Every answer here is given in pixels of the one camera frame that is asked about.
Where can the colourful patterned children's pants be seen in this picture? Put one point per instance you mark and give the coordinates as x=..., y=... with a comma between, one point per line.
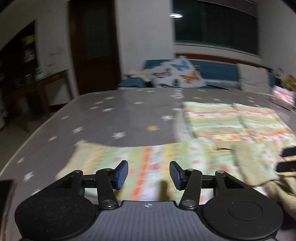
x=244, y=141

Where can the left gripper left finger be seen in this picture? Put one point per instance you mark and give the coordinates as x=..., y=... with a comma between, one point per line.
x=108, y=180

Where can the dark bookshelf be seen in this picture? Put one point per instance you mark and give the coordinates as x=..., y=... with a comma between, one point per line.
x=18, y=69

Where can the beige cushion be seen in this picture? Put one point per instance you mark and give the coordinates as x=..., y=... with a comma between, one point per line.
x=253, y=79

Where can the butterfly print pillow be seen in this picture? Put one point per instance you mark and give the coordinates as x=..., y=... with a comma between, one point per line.
x=177, y=73

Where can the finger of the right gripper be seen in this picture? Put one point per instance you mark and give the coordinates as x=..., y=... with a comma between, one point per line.
x=289, y=163

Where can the orange plush toys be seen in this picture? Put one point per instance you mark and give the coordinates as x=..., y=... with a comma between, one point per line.
x=289, y=83

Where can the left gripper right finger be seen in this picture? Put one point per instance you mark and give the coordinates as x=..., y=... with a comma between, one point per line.
x=189, y=180

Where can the grey star-patterned table cover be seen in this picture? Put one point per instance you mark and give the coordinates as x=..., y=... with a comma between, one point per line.
x=40, y=206

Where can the pink tissue box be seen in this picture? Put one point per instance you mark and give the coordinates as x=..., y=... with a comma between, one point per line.
x=283, y=97

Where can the cream cloth on armrest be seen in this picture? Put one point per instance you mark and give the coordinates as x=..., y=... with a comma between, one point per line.
x=143, y=74

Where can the blue sofa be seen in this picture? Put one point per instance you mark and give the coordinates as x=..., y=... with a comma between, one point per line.
x=217, y=75

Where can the dark window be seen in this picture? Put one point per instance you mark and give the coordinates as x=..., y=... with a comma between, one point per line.
x=229, y=24

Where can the dark wooden side table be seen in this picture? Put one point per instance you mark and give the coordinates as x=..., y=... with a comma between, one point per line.
x=54, y=89

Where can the dark wooden door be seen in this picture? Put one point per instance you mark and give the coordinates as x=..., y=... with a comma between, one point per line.
x=94, y=47

